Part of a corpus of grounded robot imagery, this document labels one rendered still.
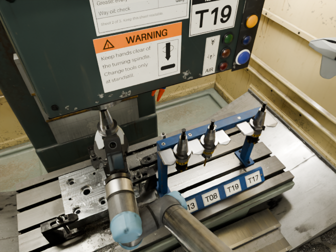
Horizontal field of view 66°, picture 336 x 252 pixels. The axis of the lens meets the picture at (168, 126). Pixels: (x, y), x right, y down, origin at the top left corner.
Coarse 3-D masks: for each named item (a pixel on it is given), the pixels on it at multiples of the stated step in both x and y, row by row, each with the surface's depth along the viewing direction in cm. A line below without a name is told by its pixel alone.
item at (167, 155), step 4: (168, 148) 93; (160, 152) 92; (164, 152) 92; (168, 152) 92; (172, 152) 92; (160, 156) 91; (164, 156) 90; (168, 156) 90; (172, 156) 90; (164, 160) 89; (168, 160) 89; (172, 160) 89; (176, 160) 89; (164, 164) 88; (168, 164) 88; (172, 164) 89
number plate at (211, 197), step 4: (216, 188) 111; (208, 192) 110; (212, 192) 110; (216, 192) 111; (204, 196) 109; (208, 196) 110; (212, 196) 110; (216, 196) 111; (204, 200) 109; (208, 200) 110; (212, 200) 110; (216, 200) 111; (204, 204) 109
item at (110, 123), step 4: (100, 112) 76; (104, 112) 76; (108, 112) 78; (100, 116) 77; (104, 116) 77; (108, 116) 78; (100, 120) 78; (104, 120) 78; (108, 120) 79; (112, 120) 81; (100, 124) 80; (104, 124) 79; (108, 124) 79; (112, 124) 81; (104, 128) 80; (108, 128) 80
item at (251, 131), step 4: (236, 124) 101; (240, 124) 101; (244, 124) 101; (248, 124) 101; (240, 128) 100; (244, 128) 100; (248, 128) 100; (252, 128) 100; (244, 132) 98; (248, 132) 98; (252, 132) 98
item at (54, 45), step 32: (0, 0) 32; (32, 0) 34; (64, 0) 35; (32, 32) 36; (64, 32) 38; (224, 32) 50; (32, 64) 39; (64, 64) 41; (96, 64) 44; (192, 64) 52; (64, 96) 45; (96, 96) 48; (128, 96) 52
